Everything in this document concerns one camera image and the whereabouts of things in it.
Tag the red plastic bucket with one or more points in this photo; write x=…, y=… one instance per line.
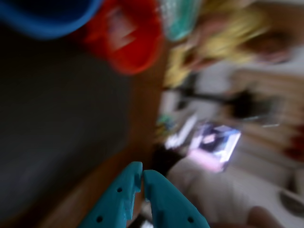
x=133, y=47

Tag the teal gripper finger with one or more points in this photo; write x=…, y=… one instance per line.
x=111, y=204
x=171, y=204

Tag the purple white box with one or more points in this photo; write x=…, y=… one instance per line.
x=213, y=142

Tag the yellow plastic bucket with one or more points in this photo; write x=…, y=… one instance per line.
x=225, y=40

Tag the dark grey table mat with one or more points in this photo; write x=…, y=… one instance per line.
x=59, y=107

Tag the blue plastic bucket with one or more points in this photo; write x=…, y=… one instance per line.
x=47, y=21

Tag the turquoise plastic bucket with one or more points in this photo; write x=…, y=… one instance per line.
x=180, y=21

